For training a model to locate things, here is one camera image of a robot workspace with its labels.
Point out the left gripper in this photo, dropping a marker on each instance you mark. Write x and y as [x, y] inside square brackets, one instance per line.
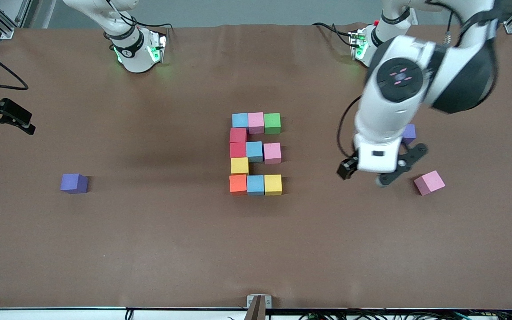
[348, 167]

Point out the yellow foam cube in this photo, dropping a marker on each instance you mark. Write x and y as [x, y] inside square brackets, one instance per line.
[273, 184]
[240, 166]

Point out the pink foam cube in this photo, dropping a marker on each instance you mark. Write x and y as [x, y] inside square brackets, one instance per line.
[256, 122]
[272, 153]
[429, 182]

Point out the green foam cube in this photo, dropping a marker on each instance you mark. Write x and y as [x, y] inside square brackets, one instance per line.
[272, 123]

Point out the blue foam cube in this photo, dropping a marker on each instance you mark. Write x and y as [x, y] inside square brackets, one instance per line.
[255, 185]
[254, 151]
[240, 120]

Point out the orange foam cube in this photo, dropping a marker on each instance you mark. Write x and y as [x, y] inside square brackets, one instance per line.
[238, 184]

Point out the red foam cube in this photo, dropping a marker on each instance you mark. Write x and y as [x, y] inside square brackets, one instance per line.
[237, 150]
[238, 134]

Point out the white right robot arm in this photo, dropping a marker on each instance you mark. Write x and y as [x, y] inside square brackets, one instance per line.
[136, 58]

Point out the left arm base connector plate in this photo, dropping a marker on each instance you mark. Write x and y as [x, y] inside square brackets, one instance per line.
[357, 44]

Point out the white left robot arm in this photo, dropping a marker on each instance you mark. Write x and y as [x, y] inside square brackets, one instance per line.
[416, 75]

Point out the right arm base connector plate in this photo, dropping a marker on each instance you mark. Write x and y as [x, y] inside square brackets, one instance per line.
[160, 44]

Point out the purple foam cube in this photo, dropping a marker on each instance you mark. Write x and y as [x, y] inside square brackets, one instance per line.
[409, 134]
[74, 183]

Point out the brown table mat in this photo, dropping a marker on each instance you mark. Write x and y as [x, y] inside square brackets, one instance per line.
[256, 266]

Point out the white table edge rail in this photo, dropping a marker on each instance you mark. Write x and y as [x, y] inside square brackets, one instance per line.
[60, 314]

